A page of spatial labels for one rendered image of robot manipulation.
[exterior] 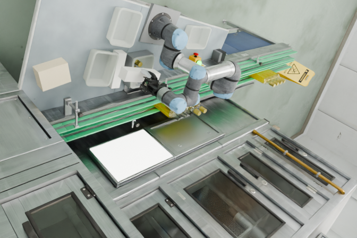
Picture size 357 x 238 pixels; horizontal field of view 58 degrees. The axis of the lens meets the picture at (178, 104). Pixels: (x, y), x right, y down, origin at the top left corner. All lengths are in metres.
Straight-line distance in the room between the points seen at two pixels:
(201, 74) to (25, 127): 0.84
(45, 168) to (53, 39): 0.74
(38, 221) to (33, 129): 0.50
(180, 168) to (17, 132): 0.93
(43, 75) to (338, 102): 7.11
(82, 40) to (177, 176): 0.95
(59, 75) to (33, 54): 0.17
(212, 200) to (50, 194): 0.93
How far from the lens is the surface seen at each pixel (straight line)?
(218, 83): 1.92
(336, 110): 8.22
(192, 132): 2.25
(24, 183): 1.35
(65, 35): 1.85
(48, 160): 1.42
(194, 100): 1.62
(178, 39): 2.00
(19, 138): 1.56
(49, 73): 1.81
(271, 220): 1.93
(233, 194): 1.97
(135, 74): 1.72
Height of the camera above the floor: 2.31
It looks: 35 degrees down
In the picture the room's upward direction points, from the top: 127 degrees clockwise
